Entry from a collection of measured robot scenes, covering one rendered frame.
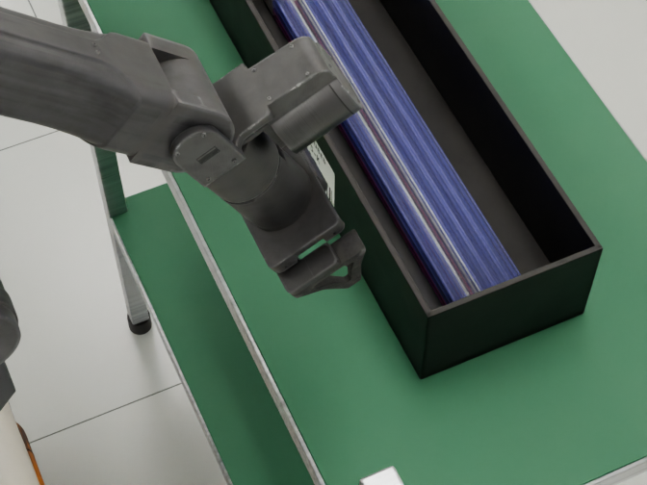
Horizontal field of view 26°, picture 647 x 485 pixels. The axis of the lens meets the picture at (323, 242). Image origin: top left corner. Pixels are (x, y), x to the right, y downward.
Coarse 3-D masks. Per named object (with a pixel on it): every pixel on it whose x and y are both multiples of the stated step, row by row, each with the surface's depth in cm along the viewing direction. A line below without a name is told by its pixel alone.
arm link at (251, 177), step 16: (256, 144) 98; (272, 144) 101; (256, 160) 99; (272, 160) 101; (224, 176) 98; (240, 176) 98; (256, 176) 99; (272, 176) 101; (224, 192) 100; (240, 192) 100; (256, 192) 101
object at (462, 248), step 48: (288, 0) 148; (336, 0) 148; (336, 48) 144; (384, 96) 141; (384, 144) 137; (432, 144) 137; (384, 192) 135; (432, 192) 134; (432, 240) 131; (480, 240) 131; (432, 288) 132; (480, 288) 128
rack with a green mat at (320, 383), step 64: (64, 0) 172; (128, 0) 154; (192, 0) 154; (448, 0) 154; (512, 0) 154; (512, 64) 149; (576, 64) 149; (576, 128) 144; (192, 192) 140; (576, 192) 140; (640, 192) 140; (128, 256) 208; (192, 256) 207; (256, 256) 135; (640, 256) 135; (128, 320) 238; (192, 320) 201; (256, 320) 131; (320, 320) 131; (384, 320) 131; (576, 320) 131; (640, 320) 131; (192, 384) 195; (256, 384) 195; (320, 384) 128; (384, 384) 128; (448, 384) 128; (512, 384) 128; (576, 384) 128; (640, 384) 128; (256, 448) 190; (320, 448) 124; (384, 448) 124; (448, 448) 124; (512, 448) 124; (576, 448) 124; (640, 448) 124
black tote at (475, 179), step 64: (256, 0) 152; (384, 0) 151; (448, 64) 140; (448, 128) 143; (512, 128) 130; (512, 192) 136; (384, 256) 124; (512, 256) 134; (576, 256) 122; (448, 320) 121; (512, 320) 126
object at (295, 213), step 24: (288, 168) 103; (264, 192) 101; (288, 192) 103; (312, 192) 106; (264, 216) 104; (288, 216) 105; (312, 216) 105; (336, 216) 104; (264, 240) 106; (288, 240) 105; (312, 240) 105; (288, 264) 106
